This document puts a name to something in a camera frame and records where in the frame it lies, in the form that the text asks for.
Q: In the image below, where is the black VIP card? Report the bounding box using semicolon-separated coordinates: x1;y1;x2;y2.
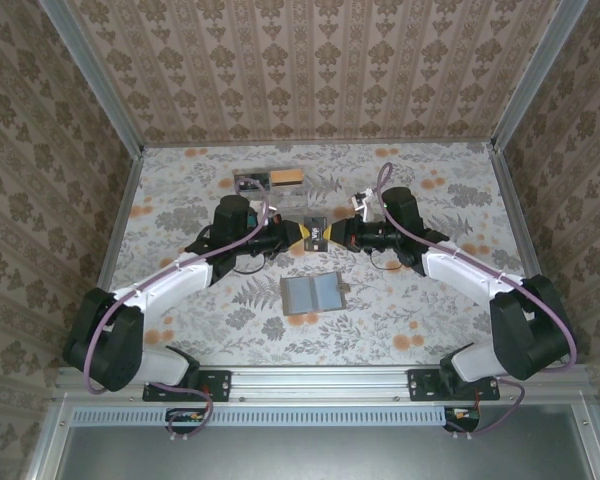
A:
303;216;330;253

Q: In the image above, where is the taupe leather card holder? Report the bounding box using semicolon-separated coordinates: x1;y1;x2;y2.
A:
279;272;352;316

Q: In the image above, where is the dark card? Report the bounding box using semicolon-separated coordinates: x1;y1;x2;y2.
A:
236;172;273;195

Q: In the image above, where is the clear plastic tray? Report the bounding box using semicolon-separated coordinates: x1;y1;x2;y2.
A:
232;167;310;210

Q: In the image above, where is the floral print table cover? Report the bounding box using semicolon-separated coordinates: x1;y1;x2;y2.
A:
87;142;556;369

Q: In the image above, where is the black controller board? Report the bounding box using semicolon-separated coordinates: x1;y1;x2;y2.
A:
165;407;214;435
443;405;482;432

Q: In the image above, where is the grey metal panel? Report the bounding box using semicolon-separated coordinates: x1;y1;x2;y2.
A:
54;424;599;480

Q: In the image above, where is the thin black cable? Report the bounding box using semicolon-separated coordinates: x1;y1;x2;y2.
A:
367;247;411;272
229;244;271;276

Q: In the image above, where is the thin aluminium wall-side rail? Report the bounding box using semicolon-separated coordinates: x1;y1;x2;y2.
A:
142;139;494;149

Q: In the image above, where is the aluminium table side rail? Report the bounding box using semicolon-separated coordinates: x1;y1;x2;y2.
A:
74;147;146;369
488;142;544;289

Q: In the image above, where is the aluminium rail under arm bases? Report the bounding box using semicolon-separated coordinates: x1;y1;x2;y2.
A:
54;364;591;401

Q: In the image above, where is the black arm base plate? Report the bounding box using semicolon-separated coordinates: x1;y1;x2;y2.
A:
142;368;232;404
407;368;501;403

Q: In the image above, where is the white slotted cable duct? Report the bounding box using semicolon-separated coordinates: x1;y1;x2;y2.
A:
71;405;482;427

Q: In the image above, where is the aluminium frame post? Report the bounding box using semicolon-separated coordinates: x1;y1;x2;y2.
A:
39;0;146;159
490;0;589;151

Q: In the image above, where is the purple cable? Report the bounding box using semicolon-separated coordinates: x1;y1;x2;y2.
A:
374;162;579;441
82;177;274;444

